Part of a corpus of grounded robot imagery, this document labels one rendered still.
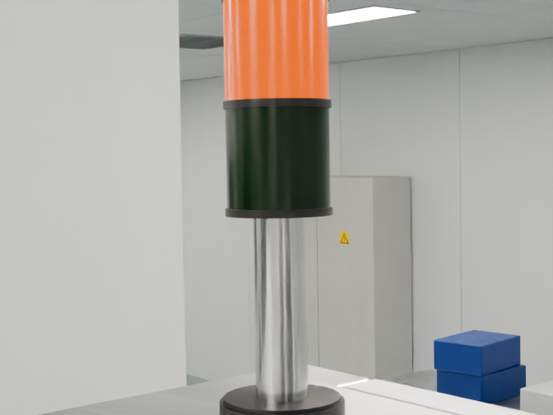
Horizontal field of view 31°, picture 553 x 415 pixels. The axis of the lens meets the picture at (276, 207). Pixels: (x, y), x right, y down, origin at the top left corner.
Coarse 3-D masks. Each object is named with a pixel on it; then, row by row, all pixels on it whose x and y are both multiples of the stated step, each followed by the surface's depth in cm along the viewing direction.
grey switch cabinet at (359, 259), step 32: (352, 192) 740; (384, 192) 732; (320, 224) 768; (352, 224) 741; (384, 224) 733; (320, 256) 770; (352, 256) 743; (384, 256) 734; (320, 288) 772; (352, 288) 745; (384, 288) 735; (320, 320) 773; (352, 320) 746; (384, 320) 736; (320, 352) 775; (352, 352) 748; (384, 352) 737
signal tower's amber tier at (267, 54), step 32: (224, 0) 46; (256, 0) 45; (288, 0) 45; (320, 0) 46; (224, 32) 47; (256, 32) 45; (288, 32) 45; (320, 32) 46; (224, 64) 47; (256, 64) 45; (288, 64) 45; (320, 64) 46; (256, 96) 45; (288, 96) 45; (320, 96) 46
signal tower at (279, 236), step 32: (256, 224) 47; (288, 224) 46; (256, 256) 47; (288, 256) 47; (256, 288) 47; (288, 288) 47; (256, 320) 47; (288, 320) 47; (256, 352) 48; (288, 352) 47; (256, 384) 48; (288, 384) 47
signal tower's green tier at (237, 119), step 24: (240, 120) 46; (264, 120) 45; (288, 120) 45; (312, 120) 46; (240, 144) 46; (264, 144) 45; (288, 144) 45; (312, 144) 46; (240, 168) 46; (264, 168) 45; (288, 168) 45; (312, 168) 46; (240, 192) 46; (264, 192) 45; (288, 192) 45; (312, 192) 46
